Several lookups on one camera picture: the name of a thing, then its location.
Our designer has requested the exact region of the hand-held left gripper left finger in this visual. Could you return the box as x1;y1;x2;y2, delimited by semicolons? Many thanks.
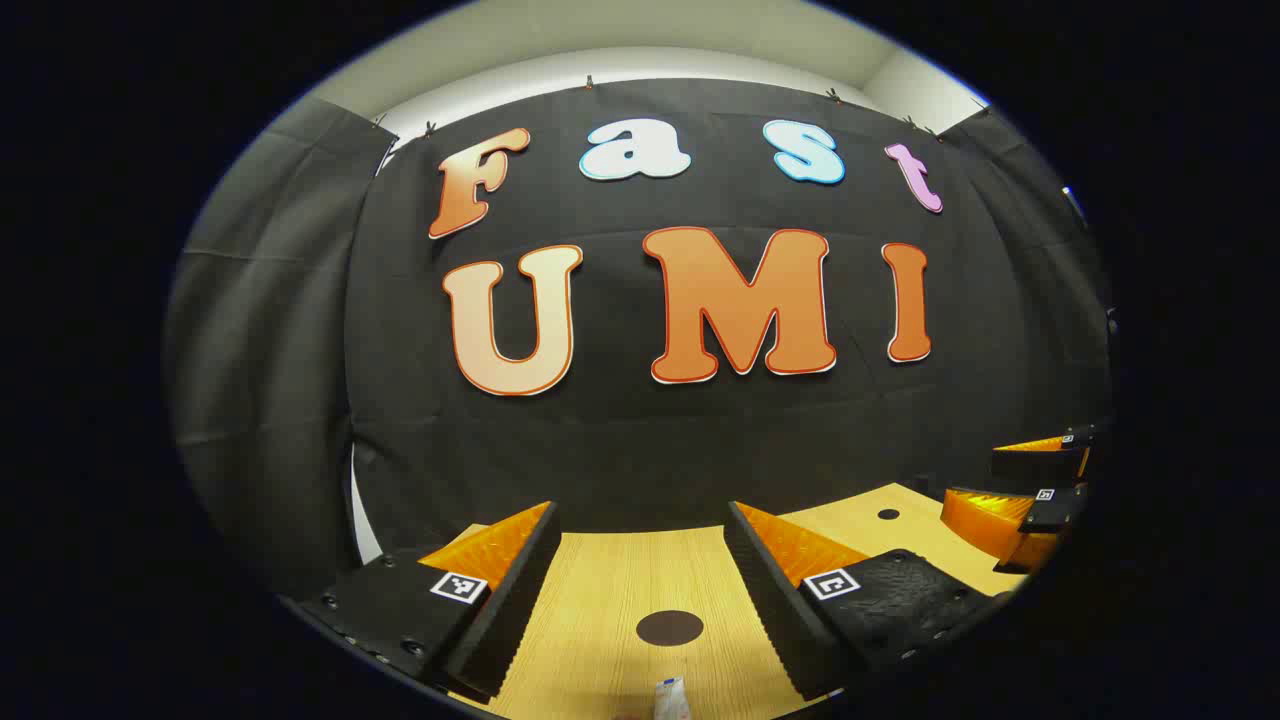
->
300;500;561;701

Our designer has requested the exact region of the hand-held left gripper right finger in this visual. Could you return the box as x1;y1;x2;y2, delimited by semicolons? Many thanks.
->
725;500;1011;701

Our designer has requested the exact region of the light wooden desktop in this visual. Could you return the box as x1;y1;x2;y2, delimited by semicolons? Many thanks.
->
445;483;1026;720

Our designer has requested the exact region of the dark round coaster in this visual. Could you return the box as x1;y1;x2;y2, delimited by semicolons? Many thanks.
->
636;610;705;647

